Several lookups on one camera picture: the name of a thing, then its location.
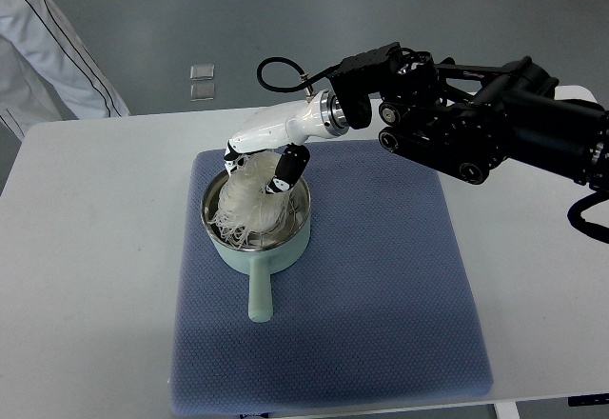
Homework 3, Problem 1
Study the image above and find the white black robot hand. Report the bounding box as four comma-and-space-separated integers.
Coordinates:
224, 90, 349, 194

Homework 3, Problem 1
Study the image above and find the white vermicelli nest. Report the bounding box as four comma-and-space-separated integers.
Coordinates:
211, 151, 290, 248

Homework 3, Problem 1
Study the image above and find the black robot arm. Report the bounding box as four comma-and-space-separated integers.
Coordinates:
322, 43, 608, 242

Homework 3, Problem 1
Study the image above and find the mint green steel pot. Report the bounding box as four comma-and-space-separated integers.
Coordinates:
201, 171, 311, 323

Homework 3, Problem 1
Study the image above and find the upper floor socket plate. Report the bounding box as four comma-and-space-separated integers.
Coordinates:
189, 64, 215, 81

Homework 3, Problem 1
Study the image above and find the floor socket plate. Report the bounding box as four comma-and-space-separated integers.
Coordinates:
190, 82, 215, 101
189, 64, 215, 81

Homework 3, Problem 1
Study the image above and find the lower floor socket plate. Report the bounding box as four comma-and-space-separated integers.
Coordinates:
190, 82, 215, 101

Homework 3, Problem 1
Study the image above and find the blue quilted mat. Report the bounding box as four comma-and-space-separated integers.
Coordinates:
170, 140, 493, 416

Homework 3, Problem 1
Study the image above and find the person in white clothing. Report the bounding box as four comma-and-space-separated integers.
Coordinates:
1, 0, 130, 141

